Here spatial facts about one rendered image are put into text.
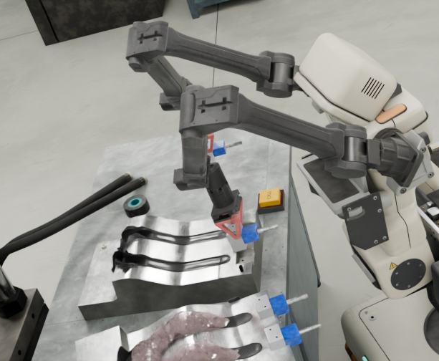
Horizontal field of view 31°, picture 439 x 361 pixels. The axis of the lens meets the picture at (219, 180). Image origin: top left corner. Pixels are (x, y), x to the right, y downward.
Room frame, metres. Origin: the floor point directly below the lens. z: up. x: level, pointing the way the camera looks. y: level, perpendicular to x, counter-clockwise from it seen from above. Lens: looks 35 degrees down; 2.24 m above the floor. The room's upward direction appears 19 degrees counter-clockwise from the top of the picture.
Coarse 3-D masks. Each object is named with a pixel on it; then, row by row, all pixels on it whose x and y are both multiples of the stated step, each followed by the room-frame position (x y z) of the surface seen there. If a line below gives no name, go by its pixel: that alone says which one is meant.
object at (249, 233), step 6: (234, 228) 1.60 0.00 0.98; (246, 228) 1.60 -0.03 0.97; (252, 228) 1.59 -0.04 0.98; (258, 228) 1.60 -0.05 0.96; (264, 228) 1.58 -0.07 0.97; (270, 228) 1.57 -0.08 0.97; (228, 234) 1.59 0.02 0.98; (246, 234) 1.57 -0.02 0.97; (252, 234) 1.57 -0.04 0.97; (258, 234) 1.58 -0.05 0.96; (228, 240) 1.58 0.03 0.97; (234, 240) 1.58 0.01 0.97; (240, 240) 1.58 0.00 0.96; (246, 240) 1.57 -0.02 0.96; (252, 240) 1.57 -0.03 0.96; (258, 240) 1.56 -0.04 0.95; (234, 246) 1.58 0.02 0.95; (240, 246) 1.57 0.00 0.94; (246, 246) 1.58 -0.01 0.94
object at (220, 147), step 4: (208, 140) 2.12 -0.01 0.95; (208, 144) 2.10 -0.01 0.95; (216, 144) 2.10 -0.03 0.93; (220, 144) 2.09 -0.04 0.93; (224, 144) 2.09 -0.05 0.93; (228, 144) 2.09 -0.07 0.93; (232, 144) 2.08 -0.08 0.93; (236, 144) 2.08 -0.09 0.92; (240, 144) 2.07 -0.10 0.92; (216, 148) 2.08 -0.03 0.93; (220, 148) 2.07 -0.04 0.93; (224, 148) 2.07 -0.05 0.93; (212, 152) 2.08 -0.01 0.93; (216, 152) 2.07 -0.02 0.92; (220, 152) 2.07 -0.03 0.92; (224, 152) 2.07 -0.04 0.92; (212, 156) 2.07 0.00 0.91; (216, 156) 2.08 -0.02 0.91; (212, 160) 2.08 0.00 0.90
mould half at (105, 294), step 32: (128, 224) 1.85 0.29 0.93; (160, 224) 1.82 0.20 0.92; (192, 224) 1.81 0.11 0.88; (224, 224) 1.76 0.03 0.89; (96, 256) 1.85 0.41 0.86; (160, 256) 1.69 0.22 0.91; (192, 256) 1.67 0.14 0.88; (256, 256) 1.62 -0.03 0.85; (96, 288) 1.71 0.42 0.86; (128, 288) 1.62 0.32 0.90; (160, 288) 1.59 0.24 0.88; (192, 288) 1.57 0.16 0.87; (224, 288) 1.55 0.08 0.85; (256, 288) 1.52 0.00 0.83
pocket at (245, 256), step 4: (240, 252) 1.63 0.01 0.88; (244, 252) 1.62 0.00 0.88; (248, 252) 1.62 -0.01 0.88; (252, 252) 1.61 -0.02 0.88; (236, 256) 1.61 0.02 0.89; (240, 256) 1.63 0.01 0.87; (244, 256) 1.62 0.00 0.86; (248, 256) 1.62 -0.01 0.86; (252, 256) 1.60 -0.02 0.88; (236, 260) 1.60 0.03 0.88; (240, 260) 1.62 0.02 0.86; (244, 260) 1.61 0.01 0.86; (248, 260) 1.61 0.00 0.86; (252, 260) 1.59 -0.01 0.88
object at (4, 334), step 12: (36, 288) 1.90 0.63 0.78; (36, 300) 1.86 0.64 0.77; (24, 312) 1.80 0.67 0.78; (36, 312) 1.83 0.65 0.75; (0, 324) 1.79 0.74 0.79; (12, 324) 1.77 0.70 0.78; (24, 324) 1.76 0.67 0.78; (0, 336) 1.74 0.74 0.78; (12, 336) 1.72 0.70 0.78; (24, 336) 1.73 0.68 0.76; (0, 348) 1.69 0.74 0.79; (12, 348) 1.67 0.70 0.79; (24, 348) 1.71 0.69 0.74; (0, 360) 1.64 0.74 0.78; (12, 360) 1.64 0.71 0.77
